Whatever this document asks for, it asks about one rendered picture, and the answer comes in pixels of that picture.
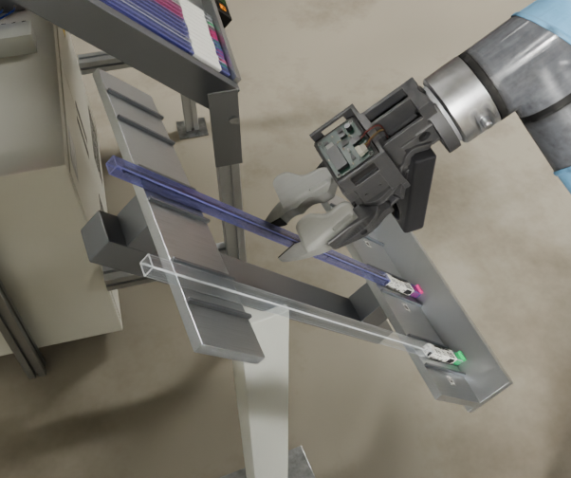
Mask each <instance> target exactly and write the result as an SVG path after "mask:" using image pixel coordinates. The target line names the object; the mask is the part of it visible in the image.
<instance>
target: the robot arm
mask: <svg viewBox="0 0 571 478"><path fill-rule="evenodd" d="M423 85H424V87H423V88H422V87H421V86H418V84H417V83H416V81H415V80H414V78H413V77H412V78H410V79H409V80H408V81H406V82H405V83H403V84H402V85H400V86H399V87H398V88H396V89H395V90H393V91H392V92H391V93H389V94H388V95H387V96H385V97H384V98H382V99H381V100H380V101H378V102H376V103H375V104H374V105H372V106H371V107H370V108H368V109H367V110H365V111H364V112H363V113H359V111H358V110H357V108H356V107H355V106H354V104H353V103H352V104H350V105H349V106H348V107H346V108H345V109H344V110H342V111H341V112H340V113H338V115H336V116H335V117H334V118H332V119H331V120H329V121H328V122H326V123H325V124H324V125H322V126H321V127H320V128H318V129H317V130H315V131H314V132H313V133H311V134H310V137H311V138H312V139H313V140H314V141H315V143H314V144H315V145H314V147H315V148H316V150H317V152H318V153H319V155H320V157H321V159H322V162H321V164H320V165H319V166H318V167H317V169H316V170H314V171H312V172H310V173H308V174H306V175H297V174H293V173H290V172H284V173H281V174H279V175H277V176H276V177H275V178H274V180H273V187H274V189H275V191H276V193H277V195H278V197H279V199H280V202H279V203H278V204H277V205H276V206H275V207H274V208H273V209H272V211H271V212H270V214H269V215H268V217H267V219H266V220H265V221H267V222H269V223H271V224H273V225H276V226H278V227H282V226H285V225H287V223H288V222H289V221H290V220H291V219H292V218H293V217H295V216H297V215H300V214H304V213H305V211H306V210H307V209H308V208H310V207H311V206H313V205H315V204H318V203H325V202H327V201H329V200H331V199H332V198H334V196H335V194H336V190H337V188H338V186H339V188H340V190H341V192H342V194H343V195H344V196H345V197H346V198H347V199H348V200H349V201H350V202H351V203H350V202H349V201H343V202H340V203H339V204H338V205H336V206H335V207H334V208H333V209H331V210H330V211H328V212H326V213H309V214H307V215H305V216H304V217H302V218H301V219H300V220H299V221H298V223H297V225H296V231H297V232H298V235H299V237H300V239H301V242H299V243H296V244H293V245H291V246H290V247H289V248H288V249H287V250H286V251H284V252H283V253H282V254H281V255H280V256H279V257H278V258H279V260H280V261H282V262H292V261H298V260H302V259H306V258H309V257H313V256H316V255H320V254H323V253H325V252H327V251H329V250H331V249H338V248H342V247H344V246H346V245H349V244H351V243H353V242H356V241H358V240H359V239H361V238H363V237H365V236H367V235H368V234H370V233H371V232H372V231H373V230H375V229H376V228H377V227H378V226H379V225H380V223H381V222H382V221H383V220H384V218H385V217H386V216H387V215H388V214H390V213H391V214H392V216H393V217H394V218H395V220H396V221H397V223H398V224H399V225H400V227H401V228H402V230H403V231H404V232H405V233H408V232H411V231H414V230H419V229H422V228H423V226H424V221H425V216H426V210H427V206H428V201H429V195H430V190H431V186H432V181H433V171H434V166H435V161H436V154H435V153H434V151H433V149H432V148H431V146H432V145H434V144H435V143H436V142H437V141H438V140H440V142H441V143H442V144H443V146H444V147H445V148H446V149H447V150H448V152H449V153H451V152H452V151H454V150H455V149H457V148H458V147H460V146H461V142H460V140H462V141H463V142H466V143H469V142H470V141H472V140H473V139H474V138H476V137H478V136H479V135H481V134H482V133H484V132H485V131H487V129H489V128H491V127H492V126H493V125H494V124H496V123H497V122H499V121H500V120H503V119H504V118H506V117H508V116H509V115H510V114H512V113H513V112H516V114H517V115H518V117H519V118H520V120H521V121H522V123H523V125H524V126H525V128H526V130H527V131H528V133H529V134H530V135H531V136H532V138H533V140H534V141H535V143H536V144H537V146H538V147H539V149H540V150H541V152H542V153H543V155H544V157H545V158H546V160H547V161H548V163H549V164H550V166H551V168H552V169H553V171H554V172H553V174H554V176H557V177H558V178H559V179H560V180H561V182H562V184H563V185H564V186H565V188H566V189H567V190H568V191H569V192H570V194H571V0H536V1H534V2H533V3H531V4H530V5H528V6H527V7H525V8H524V9H522V10H520V11H517V12H514V13H513V14H512V15H511V18H509V19H508V20H506V21H505V22H504V23H503V24H502V25H500V26H499V27H497V28H496V29H495V30H493V31H492V32H490V33H489V34H488V35H486V36H485V37H484V38H482V39H481V40H479V41H478V42H477V43H475V44H474V45H473V46H471V47H469V48H468V49H467V50H465V51H464V52H463V53H461V54H460V55H458V56H455V57H454V58H453V59H451V60H450V61H448V62H447V63H446V64H444V65H442V66H441V67H440V68H438V69H437V70H435V71H434V73H432V74H431V75H430V76H428V77H427V78H425V79H424V80H423ZM341 117H344V118H345V119H346V121H345V122H343V123H342V124H341V125H339V126H338V127H336V128H335V129H334V130H332V131H331V132H329V133H328V134H327V135H324V134H323V133H322V131H323V130H324V129H326V128H327V127H328V126H330V125H331V124H332V123H334V122H335V121H337V120H338V119H340V118H341ZM353 207H354V209H353Z"/></svg>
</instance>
